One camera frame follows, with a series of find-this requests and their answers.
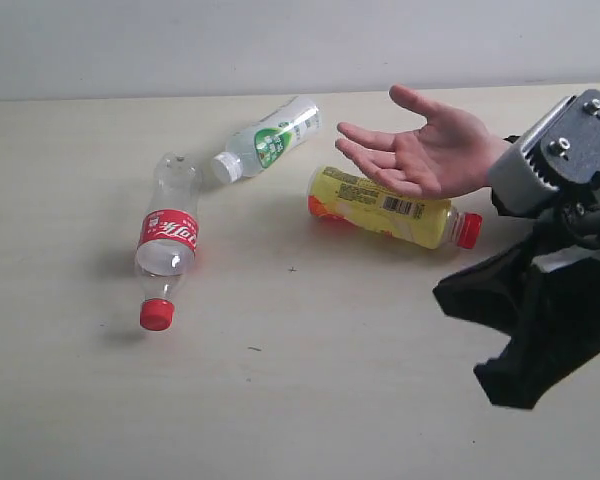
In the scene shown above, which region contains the yellow label red cap bottle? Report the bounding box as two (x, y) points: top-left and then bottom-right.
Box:
(307, 166), (482, 250)

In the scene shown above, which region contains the clear green label water bottle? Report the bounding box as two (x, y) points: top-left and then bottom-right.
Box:
(211, 96), (322, 184)

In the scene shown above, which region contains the black sleeved forearm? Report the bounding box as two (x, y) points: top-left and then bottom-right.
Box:
(487, 135), (536, 218)

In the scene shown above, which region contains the person's open bare hand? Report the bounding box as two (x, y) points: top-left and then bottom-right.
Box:
(335, 84), (509, 199)

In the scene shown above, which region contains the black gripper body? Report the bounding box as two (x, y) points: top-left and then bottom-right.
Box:
(432, 202), (600, 351)

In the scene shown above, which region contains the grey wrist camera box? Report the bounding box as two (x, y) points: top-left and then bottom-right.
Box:
(517, 89), (600, 218)

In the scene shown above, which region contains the clear red label cola bottle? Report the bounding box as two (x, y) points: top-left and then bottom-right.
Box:
(134, 153), (201, 331)

